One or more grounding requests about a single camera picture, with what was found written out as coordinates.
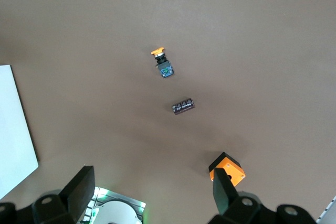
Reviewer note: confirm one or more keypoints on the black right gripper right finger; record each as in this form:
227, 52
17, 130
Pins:
223, 192

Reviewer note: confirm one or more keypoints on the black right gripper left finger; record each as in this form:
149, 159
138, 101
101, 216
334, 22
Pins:
78, 190

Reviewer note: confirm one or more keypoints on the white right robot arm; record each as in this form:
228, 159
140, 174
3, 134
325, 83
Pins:
118, 213

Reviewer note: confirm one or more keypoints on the orange button box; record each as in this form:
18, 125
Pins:
231, 167

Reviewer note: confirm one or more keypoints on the orange mushroom push button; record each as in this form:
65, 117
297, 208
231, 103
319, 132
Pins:
164, 68

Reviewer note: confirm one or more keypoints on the aluminium arm base plate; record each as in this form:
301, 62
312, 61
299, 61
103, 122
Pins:
126, 198

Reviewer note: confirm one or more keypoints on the aluminium frame rail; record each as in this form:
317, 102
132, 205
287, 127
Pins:
330, 212

